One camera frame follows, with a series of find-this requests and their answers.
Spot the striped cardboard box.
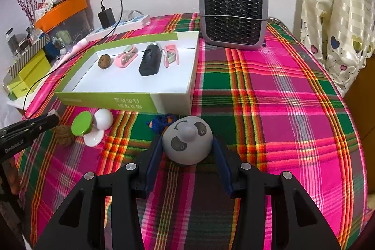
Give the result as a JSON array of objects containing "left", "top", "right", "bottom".
[{"left": 7, "top": 33, "right": 50, "bottom": 75}]

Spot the pink and mint clip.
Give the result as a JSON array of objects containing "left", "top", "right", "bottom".
[{"left": 114, "top": 45, "right": 138, "bottom": 67}]

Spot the white power strip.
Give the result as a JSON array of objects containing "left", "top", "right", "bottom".
[{"left": 85, "top": 15, "right": 151, "bottom": 42}]

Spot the brown wooden cabinet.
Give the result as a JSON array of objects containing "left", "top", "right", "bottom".
[{"left": 343, "top": 57, "right": 375, "bottom": 209}]

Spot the pink plaid tablecloth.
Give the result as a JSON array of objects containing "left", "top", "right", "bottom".
[{"left": 15, "top": 13, "right": 368, "bottom": 250}]

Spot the pink and grey clip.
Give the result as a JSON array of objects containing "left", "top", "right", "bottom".
[{"left": 163, "top": 44, "right": 180, "bottom": 67}]

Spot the glass jar dark lid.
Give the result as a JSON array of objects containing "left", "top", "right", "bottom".
[{"left": 5, "top": 28, "right": 18, "bottom": 55}]

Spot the black handheld device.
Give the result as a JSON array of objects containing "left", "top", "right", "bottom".
[{"left": 138, "top": 43, "right": 162, "bottom": 78}]

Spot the grey portable heater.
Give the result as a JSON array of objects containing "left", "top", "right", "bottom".
[{"left": 199, "top": 0, "right": 269, "bottom": 51}]

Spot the black charger adapter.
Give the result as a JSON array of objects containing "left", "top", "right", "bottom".
[{"left": 98, "top": 5, "right": 116, "bottom": 29}]

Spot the heart print curtain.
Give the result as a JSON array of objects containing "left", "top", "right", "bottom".
[{"left": 300, "top": 0, "right": 375, "bottom": 89}]

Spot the pink and white tube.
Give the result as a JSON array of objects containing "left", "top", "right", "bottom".
[{"left": 56, "top": 37, "right": 97, "bottom": 63}]

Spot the white panda-shaped gadget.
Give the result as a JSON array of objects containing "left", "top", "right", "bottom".
[{"left": 162, "top": 116, "right": 213, "bottom": 165}]

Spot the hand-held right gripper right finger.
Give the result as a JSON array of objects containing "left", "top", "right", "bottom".
[{"left": 212, "top": 135, "right": 342, "bottom": 250}]

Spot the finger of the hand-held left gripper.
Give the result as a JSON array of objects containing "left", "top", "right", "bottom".
[{"left": 0, "top": 115, "right": 60, "bottom": 141}]

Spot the brown walnut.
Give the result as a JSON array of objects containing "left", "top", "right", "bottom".
[
  {"left": 56, "top": 125, "right": 74, "bottom": 146},
  {"left": 98, "top": 54, "right": 112, "bottom": 70}
]

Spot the person's left hand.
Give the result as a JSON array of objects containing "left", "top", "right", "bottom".
[{"left": 8, "top": 156, "right": 22, "bottom": 195}]

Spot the white plug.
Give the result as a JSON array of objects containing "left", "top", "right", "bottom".
[{"left": 124, "top": 10, "right": 144, "bottom": 20}]

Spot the blue and orange knitted toy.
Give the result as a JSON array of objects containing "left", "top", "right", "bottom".
[{"left": 146, "top": 113, "right": 176, "bottom": 133}]

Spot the yellow-green cardboard box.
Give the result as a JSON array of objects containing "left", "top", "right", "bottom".
[{"left": 3, "top": 51, "right": 55, "bottom": 100}]

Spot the green mushroom-shaped toy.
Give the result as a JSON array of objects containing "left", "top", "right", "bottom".
[{"left": 71, "top": 111, "right": 104, "bottom": 147}]

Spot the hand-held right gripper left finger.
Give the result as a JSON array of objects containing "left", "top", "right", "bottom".
[{"left": 34, "top": 133, "right": 165, "bottom": 250}]

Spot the white ball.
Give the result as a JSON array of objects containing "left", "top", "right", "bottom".
[{"left": 95, "top": 109, "right": 114, "bottom": 131}]

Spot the green and white cardboard box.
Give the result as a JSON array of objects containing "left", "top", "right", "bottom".
[{"left": 54, "top": 31, "right": 200, "bottom": 115}]

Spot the black charger with cable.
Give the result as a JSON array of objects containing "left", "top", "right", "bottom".
[{"left": 23, "top": 0, "right": 124, "bottom": 119}]

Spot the clear storage box orange lid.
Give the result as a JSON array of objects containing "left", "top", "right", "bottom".
[{"left": 34, "top": 0, "right": 94, "bottom": 45}]

